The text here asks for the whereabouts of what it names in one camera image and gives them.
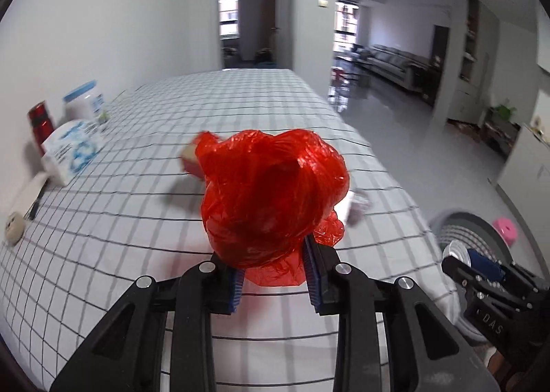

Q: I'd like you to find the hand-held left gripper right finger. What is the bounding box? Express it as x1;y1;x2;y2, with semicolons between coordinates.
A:
302;235;501;392

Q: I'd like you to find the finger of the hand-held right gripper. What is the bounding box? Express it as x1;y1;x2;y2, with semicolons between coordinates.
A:
441;255;488;292
467;248;540;290

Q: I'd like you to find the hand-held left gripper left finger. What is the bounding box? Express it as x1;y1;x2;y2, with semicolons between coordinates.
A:
49;252;246;392

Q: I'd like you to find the grey perforated basket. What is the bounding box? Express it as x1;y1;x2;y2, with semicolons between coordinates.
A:
430;210;514;345

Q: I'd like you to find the red plastic bag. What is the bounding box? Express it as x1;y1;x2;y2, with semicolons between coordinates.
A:
191;128;351;287

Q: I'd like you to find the red toothpaste box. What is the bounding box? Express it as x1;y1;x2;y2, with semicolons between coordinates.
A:
179;143;356;223

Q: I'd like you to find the pink plastic stool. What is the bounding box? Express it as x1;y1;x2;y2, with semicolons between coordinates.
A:
492;217;517;243

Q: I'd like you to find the crumpled white tissue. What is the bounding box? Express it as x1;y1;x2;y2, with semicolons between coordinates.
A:
349;189;374;227

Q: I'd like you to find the white low cabinet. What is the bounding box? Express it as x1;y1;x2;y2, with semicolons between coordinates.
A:
498;123;550;242

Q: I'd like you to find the shoe rack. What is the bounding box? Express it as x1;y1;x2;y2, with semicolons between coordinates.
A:
483;107;523;154

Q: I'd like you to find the green bag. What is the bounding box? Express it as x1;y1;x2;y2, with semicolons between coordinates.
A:
494;97;518;118

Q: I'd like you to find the tall shelf cabinet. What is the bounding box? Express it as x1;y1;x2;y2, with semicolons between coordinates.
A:
449;0;486;124

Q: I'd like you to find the dark door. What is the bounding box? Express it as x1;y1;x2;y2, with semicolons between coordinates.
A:
431;24;450;107

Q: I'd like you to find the white blue tissue pack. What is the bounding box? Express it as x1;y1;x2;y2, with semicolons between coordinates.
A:
41;118;104;186

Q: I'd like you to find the black pen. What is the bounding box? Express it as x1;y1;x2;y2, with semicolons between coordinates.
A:
29;188;44;221

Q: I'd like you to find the grey sofa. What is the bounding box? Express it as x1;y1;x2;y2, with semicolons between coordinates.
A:
359;44;432;94

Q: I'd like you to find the dark coffee table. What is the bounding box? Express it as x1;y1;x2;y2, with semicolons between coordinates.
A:
337;54;370;75

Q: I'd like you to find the beige round toy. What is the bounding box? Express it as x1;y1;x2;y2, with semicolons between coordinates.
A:
4;211;26;245

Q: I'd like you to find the white jar with blue lid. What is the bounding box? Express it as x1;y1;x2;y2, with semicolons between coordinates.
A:
64;80;108;126

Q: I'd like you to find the red thermos bottle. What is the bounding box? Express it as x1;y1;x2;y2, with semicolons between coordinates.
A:
28;102;56;156

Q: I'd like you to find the balcony window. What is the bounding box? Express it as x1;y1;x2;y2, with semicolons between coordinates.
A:
334;0;359;53

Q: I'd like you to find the white room door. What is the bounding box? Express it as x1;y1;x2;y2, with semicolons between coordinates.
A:
275;0;295;68

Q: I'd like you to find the bedroom window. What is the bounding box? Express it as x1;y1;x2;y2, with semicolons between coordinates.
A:
218;0;239;38

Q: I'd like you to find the white wall cabinet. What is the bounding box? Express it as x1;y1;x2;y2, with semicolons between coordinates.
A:
535;5;550;70

